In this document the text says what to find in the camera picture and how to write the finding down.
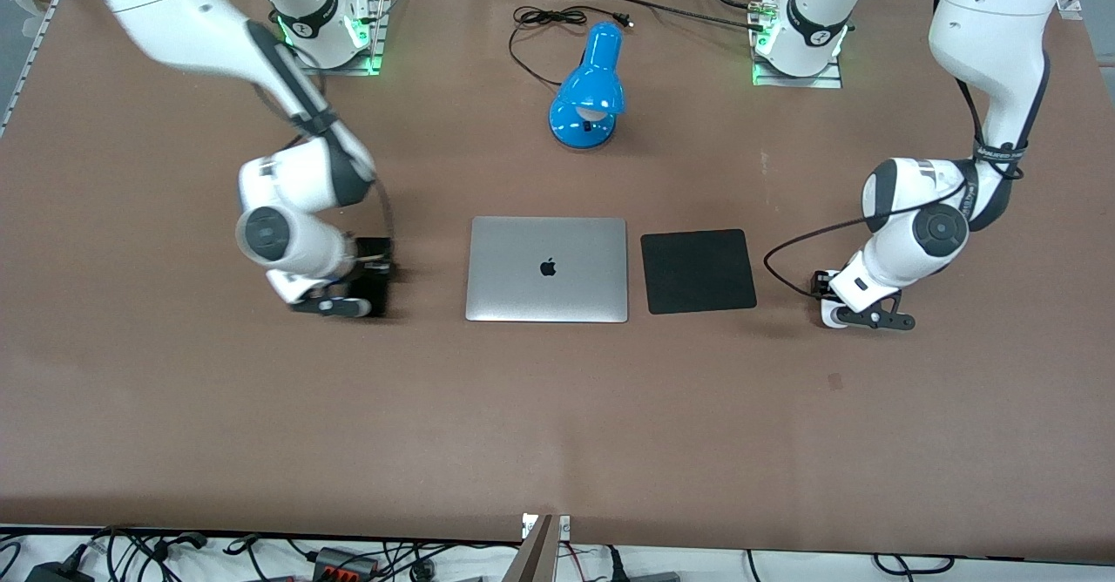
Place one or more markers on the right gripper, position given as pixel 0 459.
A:
pixel 375 270

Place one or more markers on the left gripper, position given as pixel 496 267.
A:
pixel 820 283

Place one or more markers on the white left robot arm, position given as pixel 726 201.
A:
pixel 984 33

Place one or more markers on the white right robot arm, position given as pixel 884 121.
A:
pixel 174 7

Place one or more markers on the black square mouse pad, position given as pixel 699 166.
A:
pixel 697 270

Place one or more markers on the silver laptop with apple logo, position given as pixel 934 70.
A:
pixel 547 299

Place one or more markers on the black adapter with red buttons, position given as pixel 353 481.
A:
pixel 344 562

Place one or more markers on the blue desk lamp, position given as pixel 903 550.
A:
pixel 588 85

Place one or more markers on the black plug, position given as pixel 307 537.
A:
pixel 422 571

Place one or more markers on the black power adapter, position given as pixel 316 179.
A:
pixel 57 571

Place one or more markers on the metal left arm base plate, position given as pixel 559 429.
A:
pixel 827 77

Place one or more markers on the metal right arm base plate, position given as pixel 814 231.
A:
pixel 376 33

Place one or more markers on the brown wooden post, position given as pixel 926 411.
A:
pixel 533 556

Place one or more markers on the aluminium frame rail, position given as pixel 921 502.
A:
pixel 30 50

